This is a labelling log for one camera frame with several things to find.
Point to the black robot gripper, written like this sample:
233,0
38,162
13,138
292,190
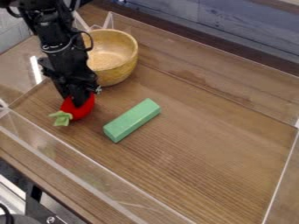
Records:
65,66

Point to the red plush strawberry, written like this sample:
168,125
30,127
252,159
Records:
72,113

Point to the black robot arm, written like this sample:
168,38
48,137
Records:
49,20

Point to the wooden bowl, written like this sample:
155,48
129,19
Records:
113,56

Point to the green rectangular block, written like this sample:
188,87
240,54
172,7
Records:
130,120

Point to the clear acrylic tray wall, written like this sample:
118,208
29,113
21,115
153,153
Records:
213,161

